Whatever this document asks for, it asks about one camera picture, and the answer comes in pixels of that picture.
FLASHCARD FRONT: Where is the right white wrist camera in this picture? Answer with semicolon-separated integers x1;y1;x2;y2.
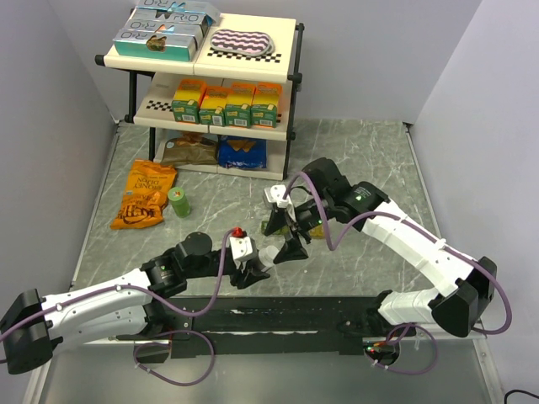
263;184;293;209

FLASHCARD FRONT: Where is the blue chip bag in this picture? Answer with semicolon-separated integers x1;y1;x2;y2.
218;136;267;169

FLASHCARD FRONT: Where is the beige three-tier shelf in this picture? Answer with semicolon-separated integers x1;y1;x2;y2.
96;10;304;180

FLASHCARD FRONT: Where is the wavy patterned pouch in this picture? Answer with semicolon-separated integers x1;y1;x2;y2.
210;29;275;57

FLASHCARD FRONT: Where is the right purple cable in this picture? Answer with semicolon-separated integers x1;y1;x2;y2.
284;170;514;375

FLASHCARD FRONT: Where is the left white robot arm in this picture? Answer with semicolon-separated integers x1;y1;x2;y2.
1;230;279;375

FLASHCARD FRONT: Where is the green orange carton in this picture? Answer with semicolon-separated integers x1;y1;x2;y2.
199;86;230;127
224;82;256;128
251;82;282;128
171;79;207;124

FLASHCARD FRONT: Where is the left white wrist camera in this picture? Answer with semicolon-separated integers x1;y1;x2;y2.
229;227;258;268

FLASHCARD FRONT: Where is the orange honey dijon chip bag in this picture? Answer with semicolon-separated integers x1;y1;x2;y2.
109;159;177;230

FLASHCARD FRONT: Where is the teal snack box front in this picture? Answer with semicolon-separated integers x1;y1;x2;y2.
113;29;197;62

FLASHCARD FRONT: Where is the green weekly pill organizer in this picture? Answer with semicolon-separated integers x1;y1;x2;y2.
260;221;325;239

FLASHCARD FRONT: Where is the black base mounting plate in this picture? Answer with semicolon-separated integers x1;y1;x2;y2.
113;294;422;359

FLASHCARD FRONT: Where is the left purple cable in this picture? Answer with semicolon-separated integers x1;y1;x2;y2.
0;233;232;386

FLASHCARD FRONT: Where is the dark white-capped pill bottle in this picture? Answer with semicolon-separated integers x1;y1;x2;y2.
259;245;280;272

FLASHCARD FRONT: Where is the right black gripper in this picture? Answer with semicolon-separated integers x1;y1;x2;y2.
264;193;333;265

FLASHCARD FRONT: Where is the green cylindrical container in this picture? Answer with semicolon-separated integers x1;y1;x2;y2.
168;187;191;218

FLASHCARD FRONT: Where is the black power cable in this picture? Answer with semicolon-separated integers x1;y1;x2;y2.
503;389;539;404

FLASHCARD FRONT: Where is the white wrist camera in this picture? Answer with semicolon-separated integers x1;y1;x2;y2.
263;184;293;209
229;227;258;268

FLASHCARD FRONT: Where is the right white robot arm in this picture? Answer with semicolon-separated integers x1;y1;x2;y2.
264;157;497;338

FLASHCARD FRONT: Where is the teal snack box middle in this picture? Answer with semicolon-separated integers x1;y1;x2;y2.
123;19;209;38

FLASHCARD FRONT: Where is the purple cable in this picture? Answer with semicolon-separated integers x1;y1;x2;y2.
0;233;232;386
284;170;514;375

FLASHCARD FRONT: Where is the brown chip bag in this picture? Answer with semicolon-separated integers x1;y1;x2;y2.
155;132;219;167

